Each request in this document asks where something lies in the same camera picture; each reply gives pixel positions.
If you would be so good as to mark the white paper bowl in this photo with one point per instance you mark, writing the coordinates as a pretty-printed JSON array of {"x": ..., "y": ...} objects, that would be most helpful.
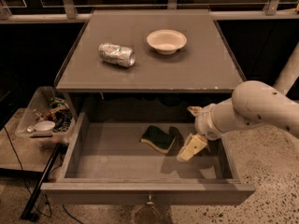
[{"x": 166, "y": 42}]

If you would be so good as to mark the metal window railing frame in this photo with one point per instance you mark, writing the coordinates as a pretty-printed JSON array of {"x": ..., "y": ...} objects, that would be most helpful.
[{"x": 41, "y": 11}]

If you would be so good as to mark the black metal bar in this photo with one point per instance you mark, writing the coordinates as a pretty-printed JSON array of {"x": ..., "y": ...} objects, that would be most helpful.
[{"x": 27, "y": 213}]

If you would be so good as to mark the open grey top drawer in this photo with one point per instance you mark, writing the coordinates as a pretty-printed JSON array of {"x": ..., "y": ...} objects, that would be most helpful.
[{"x": 107, "y": 164}]

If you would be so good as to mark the clear plastic storage bin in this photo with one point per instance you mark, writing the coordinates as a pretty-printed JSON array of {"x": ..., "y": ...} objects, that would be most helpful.
[{"x": 26, "y": 127}]

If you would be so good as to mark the grey cabinet counter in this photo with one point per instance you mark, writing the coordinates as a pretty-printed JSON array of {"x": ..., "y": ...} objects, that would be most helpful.
[{"x": 204, "y": 65}]

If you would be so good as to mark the crushed silver soda can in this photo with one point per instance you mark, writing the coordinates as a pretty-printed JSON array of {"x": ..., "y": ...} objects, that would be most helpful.
[{"x": 117, "y": 54}]

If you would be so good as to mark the metal drawer handle knob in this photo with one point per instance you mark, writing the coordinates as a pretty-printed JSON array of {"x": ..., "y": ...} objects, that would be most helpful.
[{"x": 150, "y": 202}]

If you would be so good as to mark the green and yellow sponge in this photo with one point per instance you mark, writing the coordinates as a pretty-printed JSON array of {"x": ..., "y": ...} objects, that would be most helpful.
[{"x": 158, "y": 139}]

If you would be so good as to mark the assorted items in bin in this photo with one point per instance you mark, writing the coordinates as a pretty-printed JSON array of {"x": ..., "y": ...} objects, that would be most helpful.
[{"x": 59, "y": 113}]

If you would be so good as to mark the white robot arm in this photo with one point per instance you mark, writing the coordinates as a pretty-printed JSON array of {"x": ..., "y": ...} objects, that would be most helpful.
[{"x": 253, "y": 103}]

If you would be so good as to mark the small white bowl in bin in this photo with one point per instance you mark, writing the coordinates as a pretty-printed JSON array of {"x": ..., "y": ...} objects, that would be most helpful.
[{"x": 45, "y": 125}]

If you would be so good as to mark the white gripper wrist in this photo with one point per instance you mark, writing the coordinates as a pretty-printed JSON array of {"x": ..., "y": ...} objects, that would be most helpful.
[{"x": 203, "y": 121}]

